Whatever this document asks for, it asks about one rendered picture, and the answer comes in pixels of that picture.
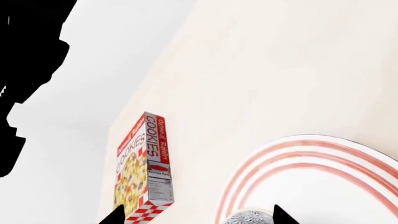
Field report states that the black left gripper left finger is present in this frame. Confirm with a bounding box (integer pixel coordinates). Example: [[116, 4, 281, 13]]
[[98, 203, 126, 224]]

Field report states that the black patterned bowl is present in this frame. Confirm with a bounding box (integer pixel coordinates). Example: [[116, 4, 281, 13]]
[[224, 207, 274, 224]]

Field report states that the oatmeal raisin cookies box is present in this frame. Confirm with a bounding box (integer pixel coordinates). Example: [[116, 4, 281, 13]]
[[112, 111, 175, 224]]

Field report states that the white plate with red rings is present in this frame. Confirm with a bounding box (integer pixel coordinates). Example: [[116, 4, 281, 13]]
[[212, 134, 398, 224]]

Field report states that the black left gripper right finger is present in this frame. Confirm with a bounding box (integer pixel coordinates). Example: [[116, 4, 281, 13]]
[[273, 203, 300, 224]]

